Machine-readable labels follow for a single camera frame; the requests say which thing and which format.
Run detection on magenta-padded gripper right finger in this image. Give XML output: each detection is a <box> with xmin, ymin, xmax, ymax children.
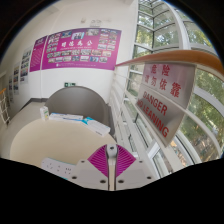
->
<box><xmin>114</xmin><ymin>144</ymin><xmax>158</xmax><ymax>191</ymax></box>

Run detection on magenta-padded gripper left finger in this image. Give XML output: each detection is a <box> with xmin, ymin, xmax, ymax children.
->
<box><xmin>69</xmin><ymin>144</ymin><xmax>110</xmax><ymax>191</ymax></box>

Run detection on white power strip teal edge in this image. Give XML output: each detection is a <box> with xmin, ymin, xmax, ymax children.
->
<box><xmin>40</xmin><ymin>157</ymin><xmax>77</xmax><ymax>181</ymax></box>

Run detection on long white teal box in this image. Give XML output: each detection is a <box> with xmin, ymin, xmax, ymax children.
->
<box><xmin>81</xmin><ymin>116</ymin><xmax>112</xmax><ymax>138</ymax></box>

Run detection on flat white blue box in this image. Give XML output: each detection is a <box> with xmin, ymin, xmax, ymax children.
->
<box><xmin>48</xmin><ymin>112</ymin><xmax>84</xmax><ymax>123</ymax></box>

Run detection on metal warning sign red letters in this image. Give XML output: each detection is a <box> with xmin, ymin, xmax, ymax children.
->
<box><xmin>134</xmin><ymin>83</ymin><xmax>186</xmax><ymax>148</ymax></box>

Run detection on grey curved-back chair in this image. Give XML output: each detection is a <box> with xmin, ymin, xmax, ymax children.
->
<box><xmin>44</xmin><ymin>85</ymin><xmax>116</xmax><ymax>136</ymax></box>

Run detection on small white stair railing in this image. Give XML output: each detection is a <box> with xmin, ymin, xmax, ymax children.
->
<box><xmin>0</xmin><ymin>87</ymin><xmax>11</xmax><ymax>125</ymax></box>

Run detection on large magenta photo poster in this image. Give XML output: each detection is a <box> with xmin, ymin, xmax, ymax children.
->
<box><xmin>40</xmin><ymin>27</ymin><xmax>122</xmax><ymax>71</ymax></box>

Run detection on white railing wooden handrail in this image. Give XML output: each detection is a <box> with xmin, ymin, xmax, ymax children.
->
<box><xmin>108</xmin><ymin>49</ymin><xmax>224</xmax><ymax>181</ymax></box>

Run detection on narrow magenta text poster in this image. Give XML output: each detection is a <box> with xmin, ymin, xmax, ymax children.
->
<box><xmin>29</xmin><ymin>35</ymin><xmax>48</xmax><ymax>73</ymax></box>

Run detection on white photo wall poster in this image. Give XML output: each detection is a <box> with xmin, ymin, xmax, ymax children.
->
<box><xmin>12</xmin><ymin>64</ymin><xmax>20</xmax><ymax>96</ymax></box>
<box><xmin>19</xmin><ymin>48</ymin><xmax>33</xmax><ymax>84</ymax></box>

